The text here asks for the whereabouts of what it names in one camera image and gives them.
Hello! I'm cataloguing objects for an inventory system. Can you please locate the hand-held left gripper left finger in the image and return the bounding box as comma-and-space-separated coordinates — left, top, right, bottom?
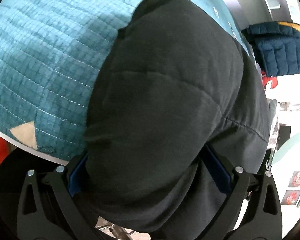
16, 152, 108, 240

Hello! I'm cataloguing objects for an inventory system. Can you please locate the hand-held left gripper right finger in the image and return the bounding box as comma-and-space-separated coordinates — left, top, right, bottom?
204, 146, 283, 240

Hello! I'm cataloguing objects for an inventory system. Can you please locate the black hooded zip jacket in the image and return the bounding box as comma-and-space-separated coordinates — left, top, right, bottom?
84, 0, 272, 240

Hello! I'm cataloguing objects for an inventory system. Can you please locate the red bag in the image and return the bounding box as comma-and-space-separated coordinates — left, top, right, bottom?
261, 71, 278, 90

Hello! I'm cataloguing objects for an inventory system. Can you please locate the teal quilted bed sheet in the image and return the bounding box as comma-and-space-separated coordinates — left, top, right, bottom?
0, 0, 255, 160

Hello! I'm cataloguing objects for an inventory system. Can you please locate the yellow and navy puffer jacket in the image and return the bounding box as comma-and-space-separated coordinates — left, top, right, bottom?
241, 21, 300, 78

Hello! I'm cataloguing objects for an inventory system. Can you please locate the red wall picture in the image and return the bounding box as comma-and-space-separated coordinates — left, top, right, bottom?
281, 190, 300, 206
287, 170, 300, 188

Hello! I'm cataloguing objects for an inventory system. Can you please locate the mint green loft bed frame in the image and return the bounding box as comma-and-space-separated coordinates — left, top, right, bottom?
0, 0, 300, 167

